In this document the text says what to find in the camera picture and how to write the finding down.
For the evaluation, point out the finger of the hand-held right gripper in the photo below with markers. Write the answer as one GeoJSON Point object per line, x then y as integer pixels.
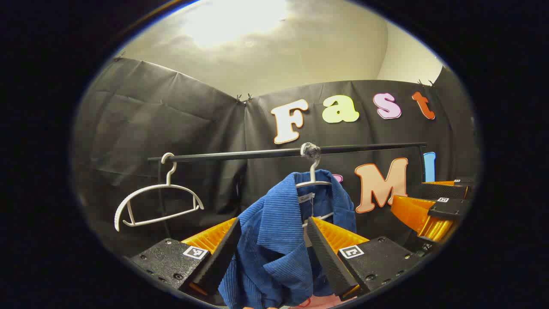
{"type": "Point", "coordinates": [444, 191]}
{"type": "Point", "coordinates": [448, 208]}

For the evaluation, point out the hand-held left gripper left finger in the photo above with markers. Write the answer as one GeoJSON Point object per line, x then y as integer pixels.
{"type": "Point", "coordinates": [218, 262]}

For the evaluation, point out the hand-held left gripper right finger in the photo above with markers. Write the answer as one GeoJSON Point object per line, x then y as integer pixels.
{"type": "Point", "coordinates": [328, 257]}

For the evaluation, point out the pink laundry hamper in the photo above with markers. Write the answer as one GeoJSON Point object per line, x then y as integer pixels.
{"type": "Point", "coordinates": [321, 301]}

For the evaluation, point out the white hanger with taped hook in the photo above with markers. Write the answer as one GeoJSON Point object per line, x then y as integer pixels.
{"type": "Point", "coordinates": [314, 171]}

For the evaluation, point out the white plastic hanger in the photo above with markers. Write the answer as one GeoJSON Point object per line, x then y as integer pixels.
{"type": "Point", "coordinates": [146, 189]}

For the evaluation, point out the clear tape wad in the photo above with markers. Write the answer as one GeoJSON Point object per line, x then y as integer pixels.
{"type": "Point", "coordinates": [311, 150]}

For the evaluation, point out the black backdrop cloth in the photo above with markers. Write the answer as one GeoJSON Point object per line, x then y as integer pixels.
{"type": "Point", "coordinates": [150, 120]}

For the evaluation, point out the black clothes rail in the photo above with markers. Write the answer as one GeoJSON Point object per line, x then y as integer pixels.
{"type": "Point", "coordinates": [240, 154]}

